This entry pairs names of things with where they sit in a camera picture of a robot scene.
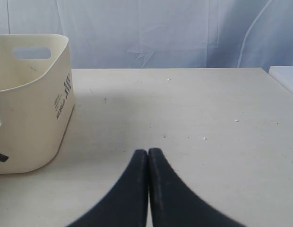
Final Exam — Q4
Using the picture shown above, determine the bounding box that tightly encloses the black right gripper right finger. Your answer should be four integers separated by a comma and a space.
148, 148, 232, 227

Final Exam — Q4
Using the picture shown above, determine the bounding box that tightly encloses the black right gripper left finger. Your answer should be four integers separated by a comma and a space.
69, 149, 148, 227

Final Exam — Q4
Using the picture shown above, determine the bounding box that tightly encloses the cream bin marked X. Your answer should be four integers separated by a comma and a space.
0, 34, 75, 175

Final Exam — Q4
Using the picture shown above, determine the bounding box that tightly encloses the white board at table edge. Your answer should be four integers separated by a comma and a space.
268, 66, 293, 94

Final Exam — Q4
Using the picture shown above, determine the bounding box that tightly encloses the white backdrop curtain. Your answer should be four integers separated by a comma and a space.
0, 0, 293, 70

